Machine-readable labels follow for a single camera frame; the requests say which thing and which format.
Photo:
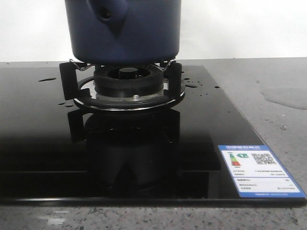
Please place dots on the dark blue saucepan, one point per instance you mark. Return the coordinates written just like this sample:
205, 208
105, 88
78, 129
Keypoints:
124, 31

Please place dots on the black gas burner head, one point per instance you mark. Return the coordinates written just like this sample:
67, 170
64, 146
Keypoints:
118, 81

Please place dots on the black pan support grate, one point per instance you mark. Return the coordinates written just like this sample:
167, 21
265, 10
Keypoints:
83, 93

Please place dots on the black glass gas hob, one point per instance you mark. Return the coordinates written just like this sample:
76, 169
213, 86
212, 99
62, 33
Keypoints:
52, 153

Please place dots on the blue energy label sticker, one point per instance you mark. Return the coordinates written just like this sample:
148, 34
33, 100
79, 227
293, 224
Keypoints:
257, 172

